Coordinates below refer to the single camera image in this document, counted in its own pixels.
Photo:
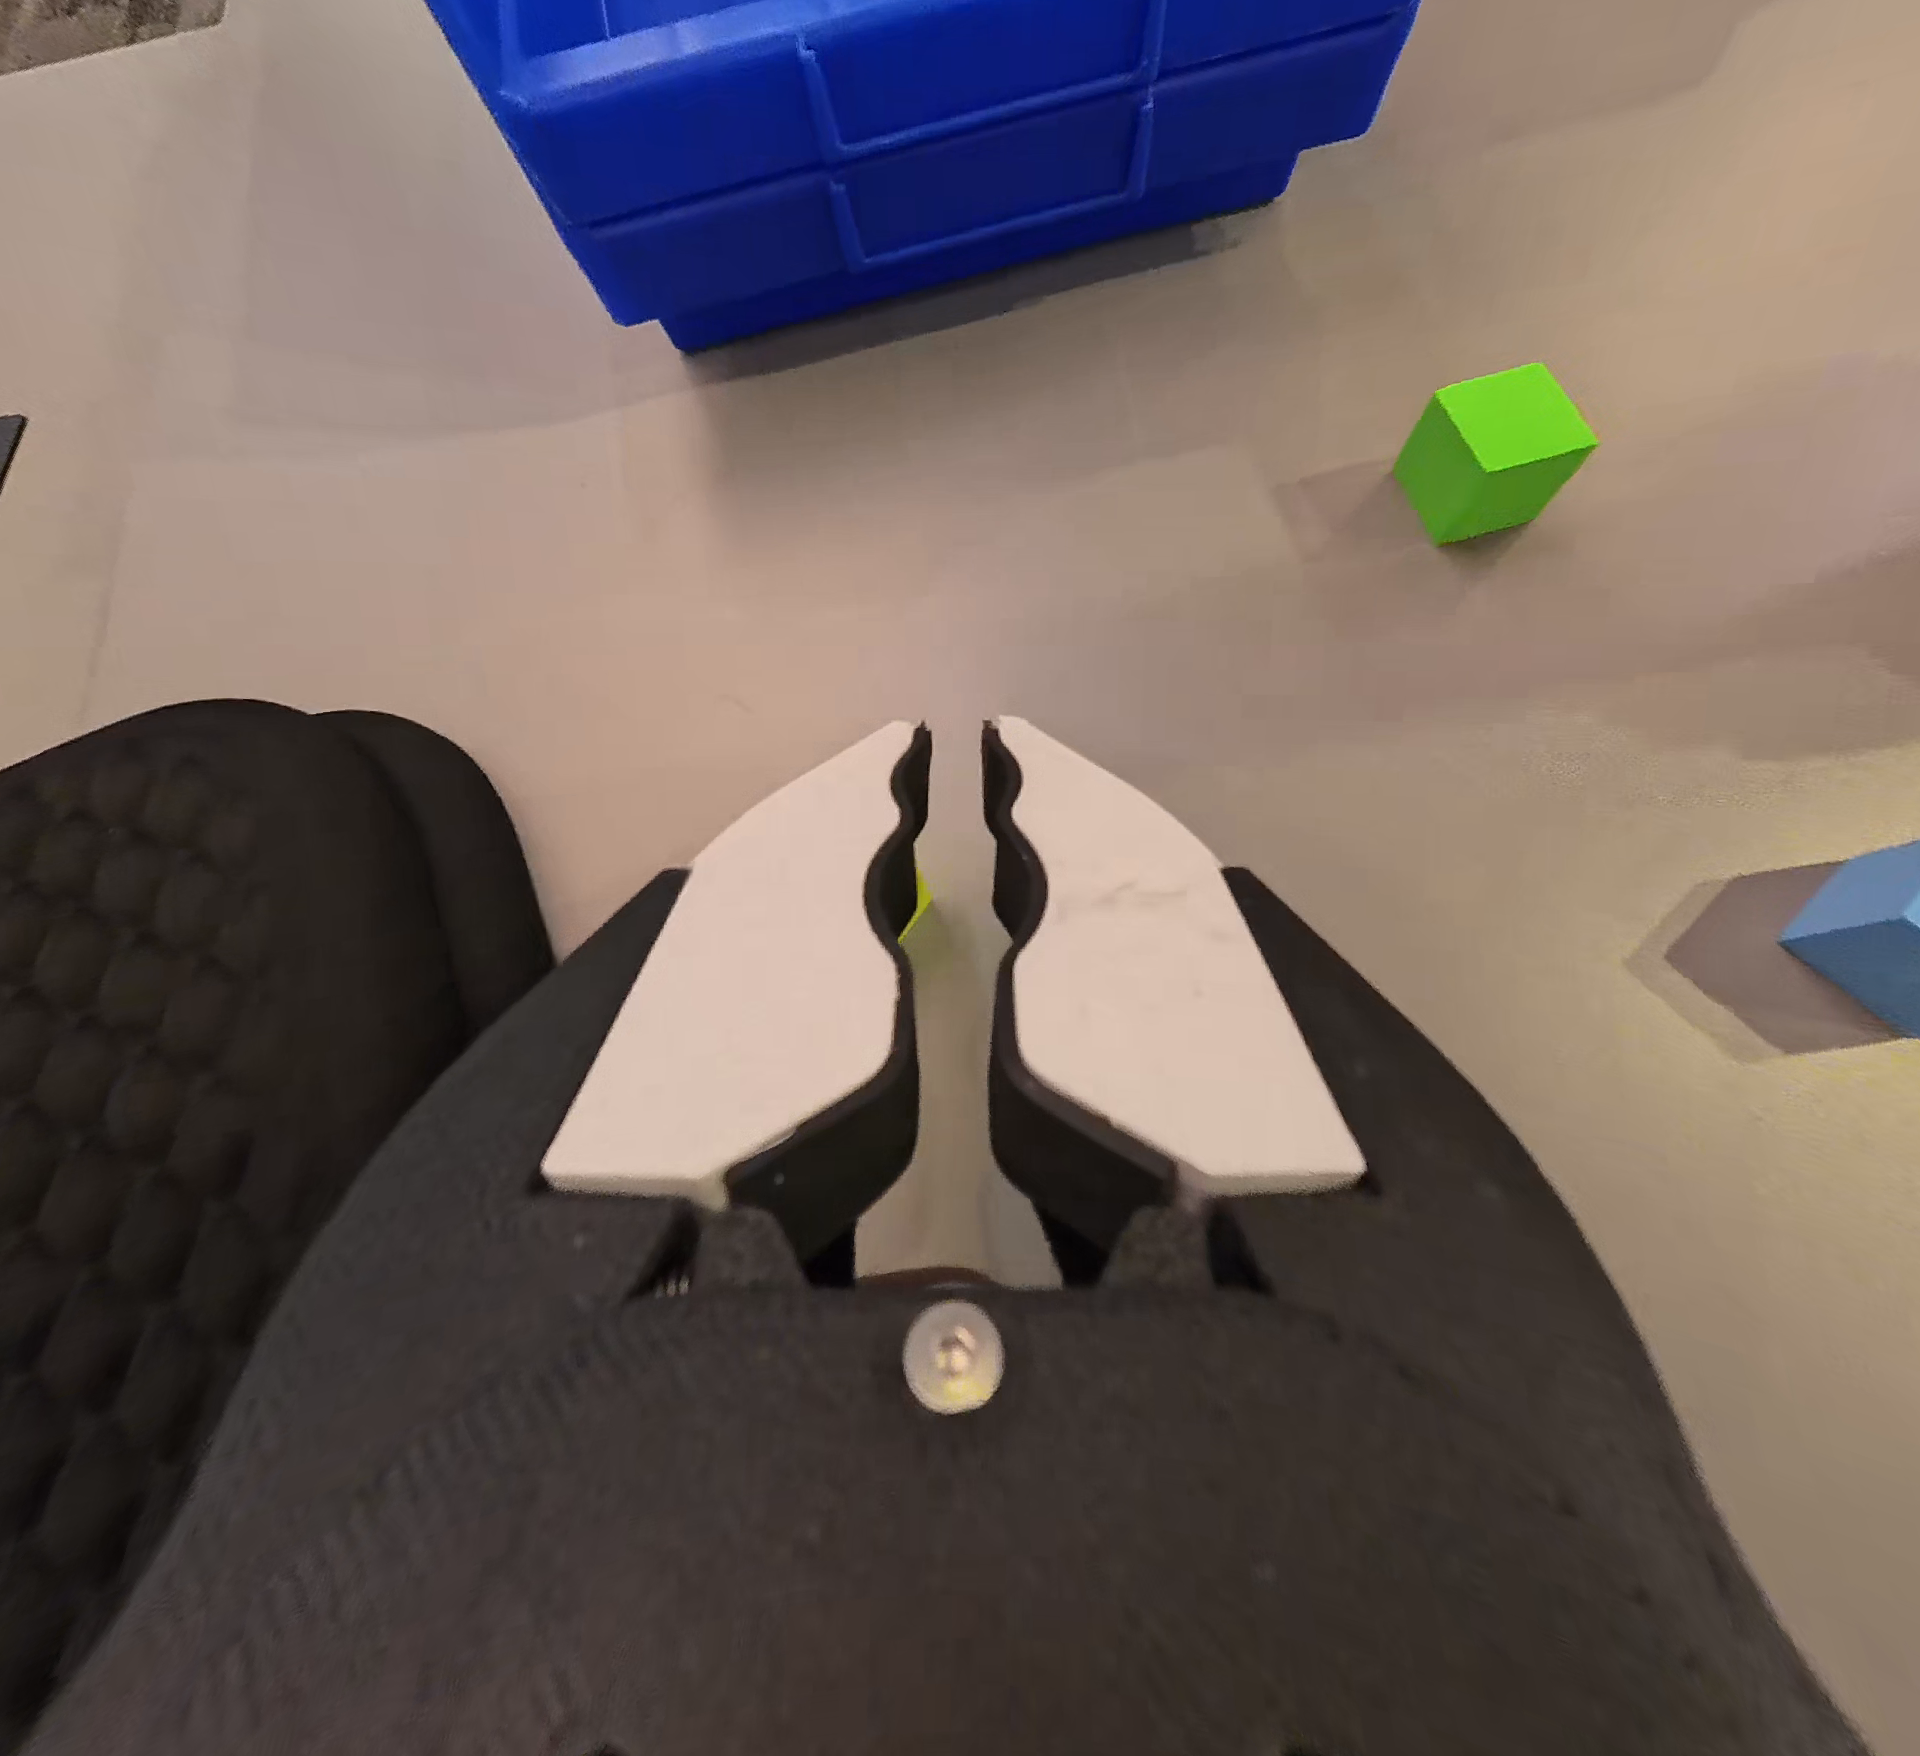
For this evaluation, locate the green foam cube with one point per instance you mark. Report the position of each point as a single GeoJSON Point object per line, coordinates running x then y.
{"type": "Point", "coordinates": [1492, 452]}

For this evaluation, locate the blue foam cube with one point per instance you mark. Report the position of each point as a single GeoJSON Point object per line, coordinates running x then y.
{"type": "Point", "coordinates": [1869, 938]}

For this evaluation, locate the black flat object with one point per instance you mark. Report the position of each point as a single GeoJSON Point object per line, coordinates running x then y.
{"type": "Point", "coordinates": [10, 456]}

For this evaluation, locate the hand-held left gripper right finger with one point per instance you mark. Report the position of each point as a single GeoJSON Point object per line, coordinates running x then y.
{"type": "Point", "coordinates": [1156, 1019]}

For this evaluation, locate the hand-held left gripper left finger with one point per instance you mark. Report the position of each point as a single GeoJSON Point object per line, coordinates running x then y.
{"type": "Point", "coordinates": [753, 1007]}

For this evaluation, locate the blue plastic storage bin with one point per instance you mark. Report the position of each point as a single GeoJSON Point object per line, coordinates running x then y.
{"type": "Point", "coordinates": [962, 58]}

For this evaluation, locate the yellow foam cube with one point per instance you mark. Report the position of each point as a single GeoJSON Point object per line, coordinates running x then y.
{"type": "Point", "coordinates": [917, 902]}

